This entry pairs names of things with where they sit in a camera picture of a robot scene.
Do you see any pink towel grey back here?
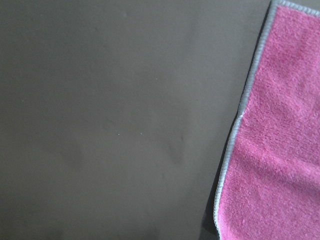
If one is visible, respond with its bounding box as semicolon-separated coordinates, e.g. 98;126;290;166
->
213;0;320;240

